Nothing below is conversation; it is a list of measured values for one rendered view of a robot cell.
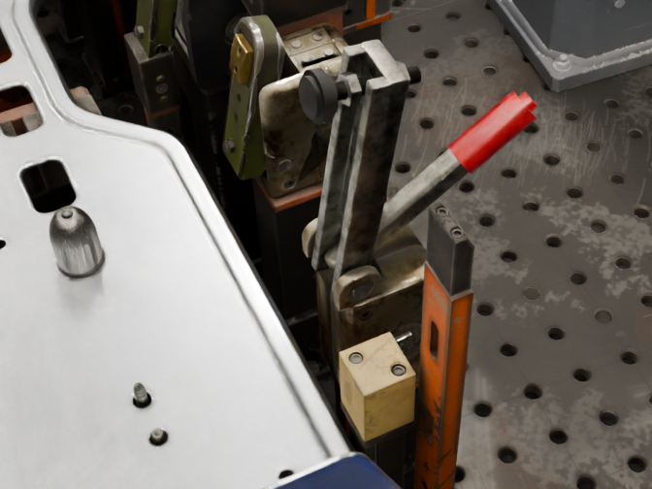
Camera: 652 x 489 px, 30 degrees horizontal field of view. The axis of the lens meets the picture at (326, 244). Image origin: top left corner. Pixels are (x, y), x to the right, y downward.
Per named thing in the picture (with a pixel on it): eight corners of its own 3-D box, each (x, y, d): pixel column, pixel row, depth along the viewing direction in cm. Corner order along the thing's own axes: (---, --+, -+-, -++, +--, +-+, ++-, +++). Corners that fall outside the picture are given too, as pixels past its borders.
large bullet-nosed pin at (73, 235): (56, 265, 85) (36, 203, 80) (99, 249, 86) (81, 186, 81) (70, 297, 83) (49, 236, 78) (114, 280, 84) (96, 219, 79)
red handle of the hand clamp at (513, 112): (308, 238, 75) (505, 68, 72) (326, 250, 77) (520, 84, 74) (337, 286, 73) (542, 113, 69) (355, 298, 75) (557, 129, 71)
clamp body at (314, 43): (245, 336, 116) (202, 38, 87) (354, 293, 119) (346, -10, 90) (284, 411, 110) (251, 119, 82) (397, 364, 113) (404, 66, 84)
